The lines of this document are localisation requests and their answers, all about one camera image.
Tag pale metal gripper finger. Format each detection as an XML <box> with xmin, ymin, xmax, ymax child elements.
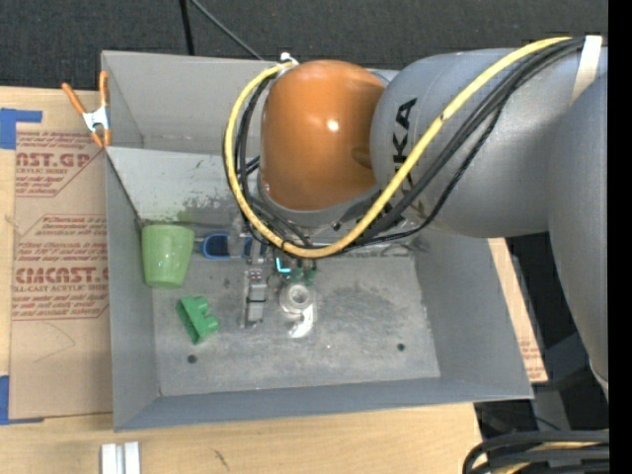
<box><xmin>244</xmin><ymin>299</ymin><xmax>269</xmax><ymax>329</ymax></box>
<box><xmin>247</xmin><ymin>267</ymin><xmax>266</xmax><ymax>302</ymax></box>

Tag blue sunglasses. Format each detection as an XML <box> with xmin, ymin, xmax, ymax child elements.
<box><xmin>194</xmin><ymin>233</ymin><xmax>269</xmax><ymax>262</ymax></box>

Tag green toy block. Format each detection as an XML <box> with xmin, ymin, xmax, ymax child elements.
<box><xmin>175</xmin><ymin>294</ymin><xmax>220</xmax><ymax>346</ymax></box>

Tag green plastic cup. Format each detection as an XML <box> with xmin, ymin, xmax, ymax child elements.
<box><xmin>140</xmin><ymin>223</ymin><xmax>196</xmax><ymax>289</ymax></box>

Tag grey metal bin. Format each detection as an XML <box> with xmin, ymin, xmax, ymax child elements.
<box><xmin>100</xmin><ymin>49</ymin><xmax>535</xmax><ymax>433</ymax></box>

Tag brown cardboard board red print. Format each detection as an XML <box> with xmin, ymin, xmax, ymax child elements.
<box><xmin>0</xmin><ymin>85</ymin><xmax>550</xmax><ymax>422</ymax></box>

